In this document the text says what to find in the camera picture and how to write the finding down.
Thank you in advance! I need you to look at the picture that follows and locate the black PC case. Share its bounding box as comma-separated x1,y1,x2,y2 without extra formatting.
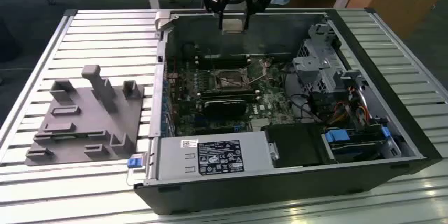
133,7,443,216

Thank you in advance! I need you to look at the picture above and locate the grey case handle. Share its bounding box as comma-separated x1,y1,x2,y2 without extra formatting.
154,10,181,33

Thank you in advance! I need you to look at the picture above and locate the silver CPU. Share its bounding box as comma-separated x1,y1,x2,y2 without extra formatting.
222,19,246,35

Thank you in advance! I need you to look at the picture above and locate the grey power supply unit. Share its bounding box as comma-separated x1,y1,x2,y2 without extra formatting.
154,130,279,184

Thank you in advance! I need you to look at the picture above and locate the CPU socket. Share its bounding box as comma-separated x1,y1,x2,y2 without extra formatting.
214,69,253,90

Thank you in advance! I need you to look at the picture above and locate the hard disk in blue carrier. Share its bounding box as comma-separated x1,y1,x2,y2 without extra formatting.
321,126,390,163

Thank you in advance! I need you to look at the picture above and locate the green RAM stick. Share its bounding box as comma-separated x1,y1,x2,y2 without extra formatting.
51,134,89,140

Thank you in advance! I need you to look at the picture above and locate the thick black cable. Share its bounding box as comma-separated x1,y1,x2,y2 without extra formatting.
286,91,326,125

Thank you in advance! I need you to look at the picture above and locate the grey parts rack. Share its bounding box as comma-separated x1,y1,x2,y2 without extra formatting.
25,63,147,167

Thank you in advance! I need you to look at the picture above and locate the coloured wire bundle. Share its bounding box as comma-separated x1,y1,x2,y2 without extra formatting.
329,102,373,126

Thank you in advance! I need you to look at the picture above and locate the green motherboard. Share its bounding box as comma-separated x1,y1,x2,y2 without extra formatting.
165,55,299,137

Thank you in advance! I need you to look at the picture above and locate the silver finned heatsink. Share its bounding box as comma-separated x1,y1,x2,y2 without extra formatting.
251,118,274,128

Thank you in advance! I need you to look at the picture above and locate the black plastic shroud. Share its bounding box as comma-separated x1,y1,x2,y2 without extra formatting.
262,123,329,169

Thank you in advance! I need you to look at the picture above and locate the grey plastic bracket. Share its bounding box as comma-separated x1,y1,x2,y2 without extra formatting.
307,23,343,50

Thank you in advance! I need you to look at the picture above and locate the black graphics card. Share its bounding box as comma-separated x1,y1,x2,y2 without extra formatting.
202,98,249,119

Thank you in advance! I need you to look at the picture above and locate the grey metal drive cage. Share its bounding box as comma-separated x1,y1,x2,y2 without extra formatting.
293,37,354,95

